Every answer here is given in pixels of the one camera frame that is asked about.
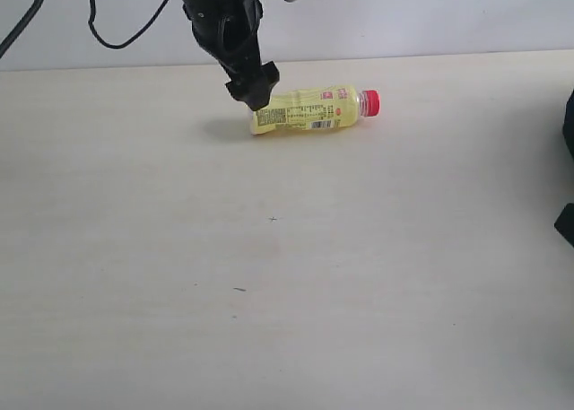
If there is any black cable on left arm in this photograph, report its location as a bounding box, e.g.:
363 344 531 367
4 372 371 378
0 0 180 60

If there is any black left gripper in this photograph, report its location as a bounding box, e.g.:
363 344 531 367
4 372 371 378
182 0 280 111

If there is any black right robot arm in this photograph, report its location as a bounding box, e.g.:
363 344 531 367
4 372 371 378
554 92 574 247

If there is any yellow drink bottle red cap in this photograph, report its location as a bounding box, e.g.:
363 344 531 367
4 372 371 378
250 85 381 135

